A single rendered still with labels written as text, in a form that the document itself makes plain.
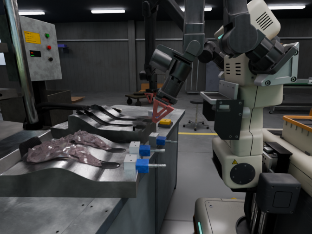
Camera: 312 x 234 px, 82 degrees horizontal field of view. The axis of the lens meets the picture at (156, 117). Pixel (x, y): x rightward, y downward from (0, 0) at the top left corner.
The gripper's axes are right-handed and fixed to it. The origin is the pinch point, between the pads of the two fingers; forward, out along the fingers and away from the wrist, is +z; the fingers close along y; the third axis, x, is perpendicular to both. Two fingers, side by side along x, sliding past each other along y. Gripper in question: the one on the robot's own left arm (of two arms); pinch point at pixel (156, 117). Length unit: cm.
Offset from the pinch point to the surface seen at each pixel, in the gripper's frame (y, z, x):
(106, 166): 8.5, 20.0, -7.2
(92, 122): -21.9, 23.1, -24.7
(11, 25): -40, 2, -88
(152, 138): -17.9, 14.8, 4.3
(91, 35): -838, 23, -403
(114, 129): -17.3, 19.0, -13.0
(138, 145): -1.4, 13.2, -0.8
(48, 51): -73, 13, -87
